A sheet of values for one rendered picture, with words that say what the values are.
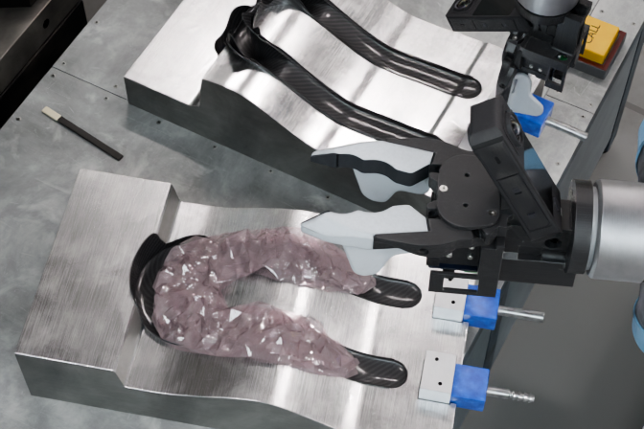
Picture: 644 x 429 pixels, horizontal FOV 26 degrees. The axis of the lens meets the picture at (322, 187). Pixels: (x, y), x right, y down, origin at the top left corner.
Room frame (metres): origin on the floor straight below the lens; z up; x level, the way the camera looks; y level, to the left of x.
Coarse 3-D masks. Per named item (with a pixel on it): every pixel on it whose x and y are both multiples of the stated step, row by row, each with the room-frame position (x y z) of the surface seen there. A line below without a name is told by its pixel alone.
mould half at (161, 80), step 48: (192, 0) 1.30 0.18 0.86; (240, 0) 1.30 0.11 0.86; (336, 0) 1.25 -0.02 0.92; (384, 0) 1.27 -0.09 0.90; (192, 48) 1.21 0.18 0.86; (288, 48) 1.16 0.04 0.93; (336, 48) 1.18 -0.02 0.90; (432, 48) 1.19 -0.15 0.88; (480, 48) 1.19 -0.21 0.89; (144, 96) 1.15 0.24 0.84; (192, 96) 1.13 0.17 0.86; (240, 96) 1.08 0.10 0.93; (288, 96) 1.09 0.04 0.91; (384, 96) 1.11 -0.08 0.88; (432, 96) 1.11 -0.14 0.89; (480, 96) 1.11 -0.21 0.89; (240, 144) 1.08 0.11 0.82; (288, 144) 1.05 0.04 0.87; (336, 144) 1.04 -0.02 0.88; (336, 192) 1.01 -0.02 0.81
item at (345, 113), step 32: (256, 0) 1.22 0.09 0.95; (288, 0) 1.23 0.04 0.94; (320, 0) 1.24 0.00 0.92; (224, 32) 1.22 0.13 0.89; (256, 32) 1.17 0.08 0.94; (352, 32) 1.21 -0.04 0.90; (256, 64) 1.12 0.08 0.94; (288, 64) 1.14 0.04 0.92; (384, 64) 1.17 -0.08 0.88; (416, 64) 1.17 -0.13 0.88; (320, 96) 1.11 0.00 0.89; (352, 128) 1.06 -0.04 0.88; (384, 128) 1.06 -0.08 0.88; (416, 128) 1.06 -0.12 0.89
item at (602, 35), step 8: (592, 24) 1.28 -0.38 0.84; (600, 24) 1.28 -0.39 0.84; (608, 24) 1.28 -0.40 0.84; (592, 32) 1.26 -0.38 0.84; (600, 32) 1.26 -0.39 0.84; (608, 32) 1.26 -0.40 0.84; (616, 32) 1.26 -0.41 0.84; (592, 40) 1.25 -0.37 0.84; (600, 40) 1.25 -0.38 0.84; (608, 40) 1.25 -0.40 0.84; (592, 48) 1.23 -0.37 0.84; (600, 48) 1.23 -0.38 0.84; (608, 48) 1.23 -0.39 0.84; (584, 56) 1.23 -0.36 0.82; (592, 56) 1.23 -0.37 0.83; (600, 56) 1.22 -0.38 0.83
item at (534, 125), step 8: (536, 96) 1.10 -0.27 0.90; (544, 104) 1.08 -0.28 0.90; (552, 104) 1.09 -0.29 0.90; (544, 112) 1.07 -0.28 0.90; (520, 120) 1.06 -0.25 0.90; (528, 120) 1.06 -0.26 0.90; (536, 120) 1.06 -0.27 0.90; (544, 120) 1.06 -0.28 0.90; (552, 120) 1.07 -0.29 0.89; (528, 128) 1.06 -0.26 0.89; (536, 128) 1.05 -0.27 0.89; (560, 128) 1.06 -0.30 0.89; (568, 128) 1.05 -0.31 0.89; (576, 128) 1.05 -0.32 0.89; (536, 136) 1.05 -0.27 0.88; (576, 136) 1.04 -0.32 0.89; (584, 136) 1.04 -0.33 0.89
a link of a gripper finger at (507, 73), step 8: (512, 56) 1.07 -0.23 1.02; (504, 64) 1.06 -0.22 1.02; (504, 72) 1.05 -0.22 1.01; (512, 72) 1.05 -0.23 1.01; (504, 80) 1.05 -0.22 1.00; (512, 80) 1.05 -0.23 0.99; (496, 88) 1.05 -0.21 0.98; (504, 88) 1.05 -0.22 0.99; (496, 96) 1.05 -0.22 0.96; (504, 96) 1.05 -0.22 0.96
